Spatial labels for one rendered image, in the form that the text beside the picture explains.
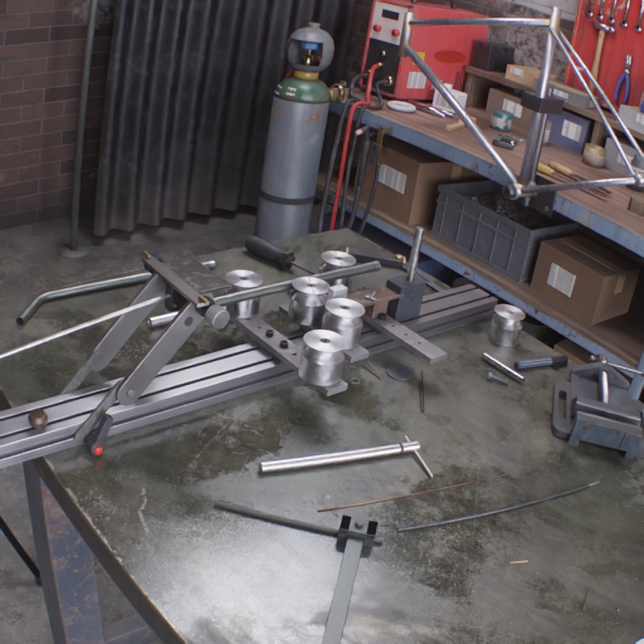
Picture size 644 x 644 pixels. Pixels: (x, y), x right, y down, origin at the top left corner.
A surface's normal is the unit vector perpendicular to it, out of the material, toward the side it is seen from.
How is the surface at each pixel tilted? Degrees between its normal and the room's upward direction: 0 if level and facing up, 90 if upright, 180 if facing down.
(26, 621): 0
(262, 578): 0
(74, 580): 90
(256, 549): 0
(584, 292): 90
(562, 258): 94
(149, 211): 90
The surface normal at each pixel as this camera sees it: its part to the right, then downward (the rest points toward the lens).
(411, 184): -0.79, 0.18
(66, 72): 0.65, 0.45
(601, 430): -0.25, 0.43
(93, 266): 0.15, -0.87
